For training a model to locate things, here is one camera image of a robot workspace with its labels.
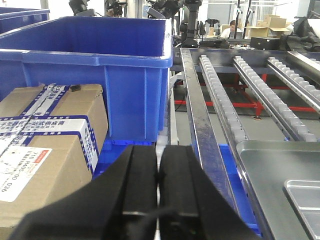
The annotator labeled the silver metal tray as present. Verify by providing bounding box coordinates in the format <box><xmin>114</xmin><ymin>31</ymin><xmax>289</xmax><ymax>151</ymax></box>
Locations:
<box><xmin>284</xmin><ymin>179</ymin><xmax>320</xmax><ymax>240</ymax></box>

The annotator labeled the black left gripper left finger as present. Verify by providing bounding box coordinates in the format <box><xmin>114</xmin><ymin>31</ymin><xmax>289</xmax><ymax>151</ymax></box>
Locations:
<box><xmin>10</xmin><ymin>145</ymin><xmax>157</xmax><ymax>240</ymax></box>

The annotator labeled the open cardboard boxes background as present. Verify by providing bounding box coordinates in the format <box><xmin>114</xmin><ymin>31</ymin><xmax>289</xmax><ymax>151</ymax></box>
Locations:
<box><xmin>246</xmin><ymin>15</ymin><xmax>292</xmax><ymax>39</ymax></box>

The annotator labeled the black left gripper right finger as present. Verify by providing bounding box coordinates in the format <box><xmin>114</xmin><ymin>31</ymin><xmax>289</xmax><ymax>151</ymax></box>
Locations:
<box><xmin>159</xmin><ymin>145</ymin><xmax>259</xmax><ymax>240</ymax></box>

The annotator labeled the flat steel divider rail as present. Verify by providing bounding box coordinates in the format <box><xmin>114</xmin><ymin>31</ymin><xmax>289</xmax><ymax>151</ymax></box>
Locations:
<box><xmin>180</xmin><ymin>48</ymin><xmax>239</xmax><ymax>213</ymax></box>

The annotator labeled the large silver base tray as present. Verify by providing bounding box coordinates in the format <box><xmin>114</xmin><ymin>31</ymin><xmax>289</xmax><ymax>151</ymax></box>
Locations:
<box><xmin>236</xmin><ymin>140</ymin><xmax>320</xmax><ymax>240</ymax></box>

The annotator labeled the seated person in white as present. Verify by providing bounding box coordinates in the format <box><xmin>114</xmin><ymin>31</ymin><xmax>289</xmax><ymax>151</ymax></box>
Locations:
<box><xmin>220</xmin><ymin>20</ymin><xmax>236</xmax><ymax>39</ymax></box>

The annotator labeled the roller track rail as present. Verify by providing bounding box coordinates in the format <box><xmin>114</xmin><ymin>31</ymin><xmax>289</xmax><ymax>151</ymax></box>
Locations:
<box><xmin>267</xmin><ymin>57</ymin><xmax>320</xmax><ymax>114</ymax></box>
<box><xmin>233</xmin><ymin>55</ymin><xmax>318</xmax><ymax>142</ymax></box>
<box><xmin>198</xmin><ymin>54</ymin><xmax>249</xmax><ymax>148</ymax></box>

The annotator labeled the large blue plastic box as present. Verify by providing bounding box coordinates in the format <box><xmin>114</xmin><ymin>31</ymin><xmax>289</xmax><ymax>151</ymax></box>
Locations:
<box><xmin>0</xmin><ymin>16</ymin><xmax>173</xmax><ymax>142</ymax></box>

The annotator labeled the far blue plastic bin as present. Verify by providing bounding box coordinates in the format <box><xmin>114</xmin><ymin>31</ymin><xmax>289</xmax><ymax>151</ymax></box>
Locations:
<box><xmin>0</xmin><ymin>7</ymin><xmax>50</xmax><ymax>34</ymax></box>

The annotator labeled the taped cardboard box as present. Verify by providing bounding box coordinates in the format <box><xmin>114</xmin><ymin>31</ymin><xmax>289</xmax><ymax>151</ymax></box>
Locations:
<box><xmin>0</xmin><ymin>84</ymin><xmax>108</xmax><ymax>240</ymax></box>

